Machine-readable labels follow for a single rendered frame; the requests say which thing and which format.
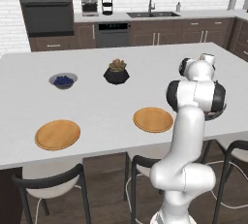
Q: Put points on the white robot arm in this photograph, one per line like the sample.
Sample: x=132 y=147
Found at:
x=189 y=144

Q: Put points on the orange round plate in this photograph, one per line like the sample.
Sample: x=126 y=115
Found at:
x=57 y=134
x=152 y=119

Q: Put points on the dark grey bowl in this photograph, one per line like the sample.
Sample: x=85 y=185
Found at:
x=213 y=115

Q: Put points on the succulent in black pot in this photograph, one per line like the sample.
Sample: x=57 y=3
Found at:
x=116 y=76

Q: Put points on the blueberries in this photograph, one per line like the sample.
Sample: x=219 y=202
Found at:
x=63 y=80

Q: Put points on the dark grey dishwasher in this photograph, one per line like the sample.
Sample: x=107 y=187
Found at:
x=112 y=37

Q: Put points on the black chair with white seat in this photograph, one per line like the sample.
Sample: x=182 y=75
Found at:
x=142 y=166
x=237 y=153
x=51 y=185

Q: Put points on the brown lower cupboards run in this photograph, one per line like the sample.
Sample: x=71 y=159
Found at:
x=180 y=34

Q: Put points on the dark sink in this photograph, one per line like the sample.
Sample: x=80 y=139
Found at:
x=153 y=14

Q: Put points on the black tiered stand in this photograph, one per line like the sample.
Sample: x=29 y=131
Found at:
x=107 y=5

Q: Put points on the silver coffee machine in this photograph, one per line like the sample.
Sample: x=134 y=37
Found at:
x=89 y=6

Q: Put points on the dark tap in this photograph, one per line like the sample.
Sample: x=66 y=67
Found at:
x=150 y=3

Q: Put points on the soap dispenser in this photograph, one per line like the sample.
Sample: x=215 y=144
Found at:
x=178 y=7

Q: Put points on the white paper towel roll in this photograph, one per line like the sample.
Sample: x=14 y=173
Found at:
x=232 y=2

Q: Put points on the built-in wall oven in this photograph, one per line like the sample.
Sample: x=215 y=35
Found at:
x=47 y=16

